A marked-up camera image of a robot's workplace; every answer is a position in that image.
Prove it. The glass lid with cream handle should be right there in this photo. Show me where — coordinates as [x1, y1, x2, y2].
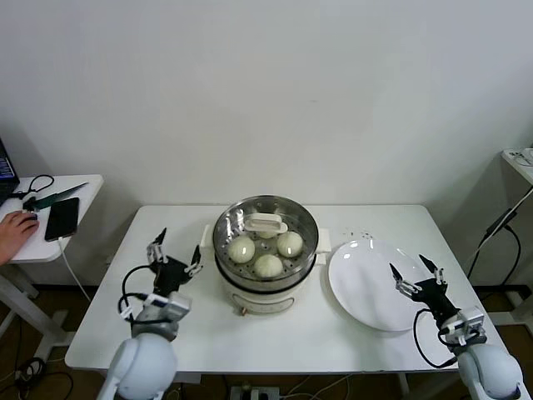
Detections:
[213, 194, 321, 284]

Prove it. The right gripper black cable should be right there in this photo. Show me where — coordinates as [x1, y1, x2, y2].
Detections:
[412, 310, 459, 369]

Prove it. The white side table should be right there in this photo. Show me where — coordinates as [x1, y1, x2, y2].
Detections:
[0, 173, 104, 363]

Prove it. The black floor cable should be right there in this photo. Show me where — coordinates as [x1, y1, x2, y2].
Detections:
[14, 356, 74, 400]

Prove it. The stainless steel steamer basket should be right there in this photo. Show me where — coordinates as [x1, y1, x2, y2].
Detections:
[202, 194, 332, 293]

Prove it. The black wall power cable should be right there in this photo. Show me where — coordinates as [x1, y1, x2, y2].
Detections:
[466, 207, 522, 288]

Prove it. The white shelf table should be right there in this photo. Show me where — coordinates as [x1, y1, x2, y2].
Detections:
[501, 147, 533, 184]

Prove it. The white floor cable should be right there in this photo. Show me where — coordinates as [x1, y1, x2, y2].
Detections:
[286, 374, 353, 399]

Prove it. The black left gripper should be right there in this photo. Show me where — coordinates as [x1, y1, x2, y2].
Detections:
[146, 227, 204, 295]

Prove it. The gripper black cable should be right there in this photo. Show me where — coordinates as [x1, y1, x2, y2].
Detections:
[412, 310, 459, 369]
[120, 264, 160, 322]

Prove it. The black smartphone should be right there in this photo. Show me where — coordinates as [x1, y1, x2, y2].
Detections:
[44, 197, 81, 243]

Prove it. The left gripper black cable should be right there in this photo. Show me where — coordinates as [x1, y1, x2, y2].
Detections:
[120, 264, 160, 322]

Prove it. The person's bare hand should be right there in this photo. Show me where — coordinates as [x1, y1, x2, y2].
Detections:
[0, 210, 40, 266]

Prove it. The cream electric cooker base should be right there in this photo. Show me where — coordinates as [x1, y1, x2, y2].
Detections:
[215, 249, 328, 317]

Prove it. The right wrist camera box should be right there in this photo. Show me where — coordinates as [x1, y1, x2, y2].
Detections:
[447, 307, 486, 347]

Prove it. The white charging cable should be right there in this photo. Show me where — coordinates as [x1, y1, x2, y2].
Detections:
[57, 237, 92, 303]

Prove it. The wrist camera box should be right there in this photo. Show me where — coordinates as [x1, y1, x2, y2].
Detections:
[447, 307, 486, 347]
[143, 291, 192, 321]

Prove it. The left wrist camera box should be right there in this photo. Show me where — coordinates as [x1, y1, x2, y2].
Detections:
[143, 291, 192, 321]

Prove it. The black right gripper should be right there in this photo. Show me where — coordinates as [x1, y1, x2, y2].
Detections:
[388, 253, 461, 324]

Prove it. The white round plate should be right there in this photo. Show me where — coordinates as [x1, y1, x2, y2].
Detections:
[328, 240, 432, 333]

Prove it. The black laptop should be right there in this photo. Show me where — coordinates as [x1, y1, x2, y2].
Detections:
[0, 135, 21, 205]

